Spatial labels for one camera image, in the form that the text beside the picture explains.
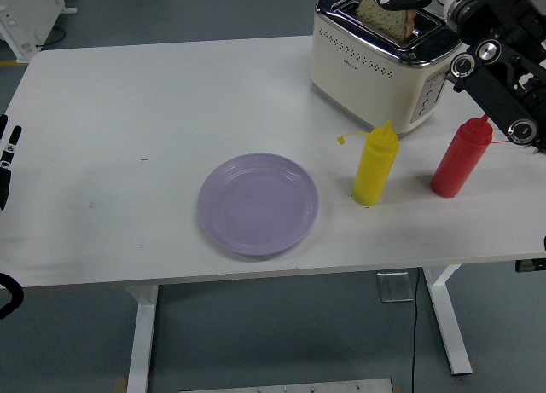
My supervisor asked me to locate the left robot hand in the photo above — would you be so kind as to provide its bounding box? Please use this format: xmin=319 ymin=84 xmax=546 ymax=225
xmin=0 ymin=113 xmax=23 ymax=211

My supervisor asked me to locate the brown-crusted bread slice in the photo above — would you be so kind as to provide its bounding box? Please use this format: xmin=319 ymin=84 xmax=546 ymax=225
xmin=354 ymin=0 xmax=418 ymax=43

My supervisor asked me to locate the cream and chrome toaster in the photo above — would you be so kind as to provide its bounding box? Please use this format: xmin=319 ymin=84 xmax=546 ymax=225
xmin=309 ymin=0 xmax=466 ymax=137

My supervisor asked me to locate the purple round plate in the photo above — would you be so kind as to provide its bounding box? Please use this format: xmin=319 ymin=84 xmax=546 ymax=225
xmin=195 ymin=153 xmax=319 ymax=257

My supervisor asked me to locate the metal floor plate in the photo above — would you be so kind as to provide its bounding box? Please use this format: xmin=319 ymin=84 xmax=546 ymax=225
xmin=375 ymin=271 xmax=415 ymax=303

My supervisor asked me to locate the white appliance cabinet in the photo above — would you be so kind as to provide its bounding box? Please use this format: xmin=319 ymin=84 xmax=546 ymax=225
xmin=0 ymin=0 xmax=78 ymax=64

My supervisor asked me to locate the red squeeze bottle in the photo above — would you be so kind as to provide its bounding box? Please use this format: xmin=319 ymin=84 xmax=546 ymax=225
xmin=430 ymin=114 xmax=511 ymax=198

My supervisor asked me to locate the yellow squeeze bottle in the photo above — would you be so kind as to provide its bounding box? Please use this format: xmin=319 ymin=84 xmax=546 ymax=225
xmin=335 ymin=118 xmax=399 ymax=207

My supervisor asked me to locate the white table leg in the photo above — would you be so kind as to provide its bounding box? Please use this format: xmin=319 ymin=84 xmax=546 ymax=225
xmin=123 ymin=284 xmax=160 ymax=393
xmin=422 ymin=264 xmax=473 ymax=375

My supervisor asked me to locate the black table control box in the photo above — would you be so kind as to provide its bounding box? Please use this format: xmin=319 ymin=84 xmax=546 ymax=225
xmin=514 ymin=259 xmax=546 ymax=274

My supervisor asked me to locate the black appliance power cable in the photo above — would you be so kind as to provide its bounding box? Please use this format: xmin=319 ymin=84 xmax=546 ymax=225
xmin=36 ymin=26 xmax=66 ymax=49

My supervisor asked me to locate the thin black floor cable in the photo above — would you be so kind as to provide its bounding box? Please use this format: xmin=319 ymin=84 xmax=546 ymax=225
xmin=409 ymin=269 xmax=421 ymax=393

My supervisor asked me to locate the grey metal base plate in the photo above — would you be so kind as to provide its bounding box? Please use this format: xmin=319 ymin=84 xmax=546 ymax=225
xmin=178 ymin=378 xmax=394 ymax=393

